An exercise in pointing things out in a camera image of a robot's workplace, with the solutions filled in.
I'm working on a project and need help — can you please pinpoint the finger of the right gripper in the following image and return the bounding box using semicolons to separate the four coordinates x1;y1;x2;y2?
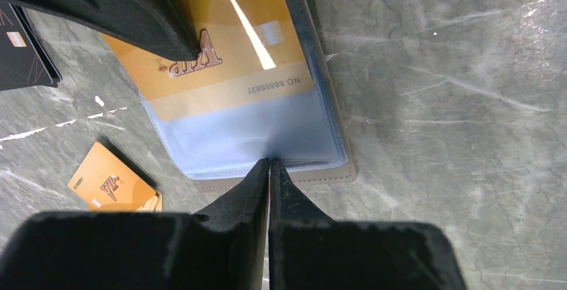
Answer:
3;0;200;61

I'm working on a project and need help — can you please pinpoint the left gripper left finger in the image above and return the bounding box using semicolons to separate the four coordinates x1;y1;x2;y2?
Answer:
1;159;269;289

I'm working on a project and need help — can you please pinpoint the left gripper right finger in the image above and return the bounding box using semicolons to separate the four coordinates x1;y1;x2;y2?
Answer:
268;159;466;289

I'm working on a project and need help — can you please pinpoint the gold credit card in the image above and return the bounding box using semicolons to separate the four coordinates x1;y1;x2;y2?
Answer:
105;0;314;122
68;142;163;212

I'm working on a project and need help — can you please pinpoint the grey card holder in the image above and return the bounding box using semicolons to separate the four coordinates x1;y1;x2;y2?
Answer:
138;0;357;190

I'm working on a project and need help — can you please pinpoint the black credit card stack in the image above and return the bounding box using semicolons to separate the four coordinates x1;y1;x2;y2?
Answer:
1;1;62;91

